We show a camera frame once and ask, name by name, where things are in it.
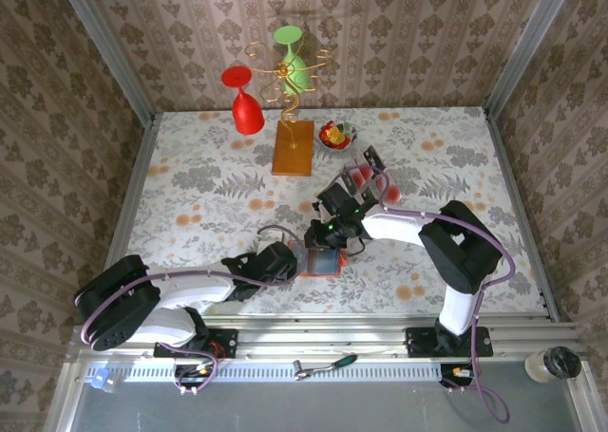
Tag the orange card holder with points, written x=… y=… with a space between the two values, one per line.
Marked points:
x=325 y=263

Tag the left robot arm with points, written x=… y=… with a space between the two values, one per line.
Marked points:
x=119 y=304

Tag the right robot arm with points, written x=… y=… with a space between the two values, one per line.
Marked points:
x=461 y=247

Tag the red circle credit card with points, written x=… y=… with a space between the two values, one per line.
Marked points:
x=365 y=175
x=356 y=179
x=394 y=194

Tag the black VIP credit card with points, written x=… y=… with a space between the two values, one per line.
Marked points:
x=370 y=155

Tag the floral patterned tablecloth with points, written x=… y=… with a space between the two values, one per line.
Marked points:
x=214 y=204

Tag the yellow wrapped candy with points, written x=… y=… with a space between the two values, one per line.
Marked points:
x=335 y=134

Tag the red wrapped candy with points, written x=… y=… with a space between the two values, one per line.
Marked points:
x=326 y=132

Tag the patterned candy bowl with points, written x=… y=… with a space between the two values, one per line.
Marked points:
x=350 y=130

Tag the black power connector box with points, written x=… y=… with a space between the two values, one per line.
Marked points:
x=190 y=372
x=456 y=372

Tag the red wine glass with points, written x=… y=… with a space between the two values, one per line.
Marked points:
x=247 y=114

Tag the green wine glass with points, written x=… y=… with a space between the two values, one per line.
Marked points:
x=287 y=35

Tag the blue white connector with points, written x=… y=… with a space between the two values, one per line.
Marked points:
x=102 y=380

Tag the clear plastic cup dark lid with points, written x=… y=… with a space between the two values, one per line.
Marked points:
x=553 y=364

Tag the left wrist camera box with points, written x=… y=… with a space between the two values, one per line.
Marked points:
x=271 y=235

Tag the wide aluminium mounting rail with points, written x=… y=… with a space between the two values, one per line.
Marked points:
x=323 y=339

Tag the aluminium table side rail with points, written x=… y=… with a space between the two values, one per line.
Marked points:
x=138 y=175
x=518 y=204

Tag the aluminium frame post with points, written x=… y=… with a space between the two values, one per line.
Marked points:
x=104 y=47
x=527 y=47

